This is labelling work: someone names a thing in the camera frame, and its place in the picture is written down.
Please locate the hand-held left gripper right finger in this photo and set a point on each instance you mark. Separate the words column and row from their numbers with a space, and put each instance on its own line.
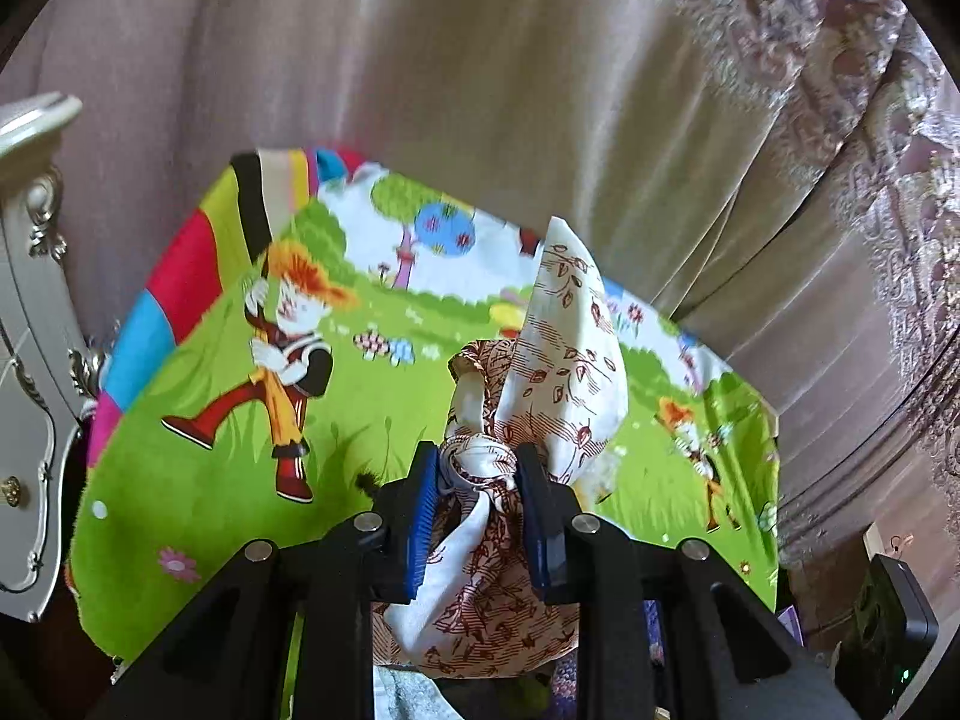
column 537, row 544

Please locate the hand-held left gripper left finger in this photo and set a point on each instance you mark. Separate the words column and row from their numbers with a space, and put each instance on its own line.
column 418, row 532

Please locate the white leaf-print cloth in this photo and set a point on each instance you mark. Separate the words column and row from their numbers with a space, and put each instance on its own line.
column 570, row 360

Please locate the grey cloth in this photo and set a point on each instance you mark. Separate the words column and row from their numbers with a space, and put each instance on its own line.
column 405, row 697

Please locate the green cartoon printed blanket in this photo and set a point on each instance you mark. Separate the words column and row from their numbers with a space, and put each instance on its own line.
column 225, row 517

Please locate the black electronic box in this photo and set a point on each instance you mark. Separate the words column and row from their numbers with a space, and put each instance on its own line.
column 892, row 615

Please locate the white ornate nightstand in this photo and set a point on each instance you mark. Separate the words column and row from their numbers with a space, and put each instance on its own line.
column 30, row 360

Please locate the purple lace curtain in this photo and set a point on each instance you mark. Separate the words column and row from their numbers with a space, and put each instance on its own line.
column 900, row 240

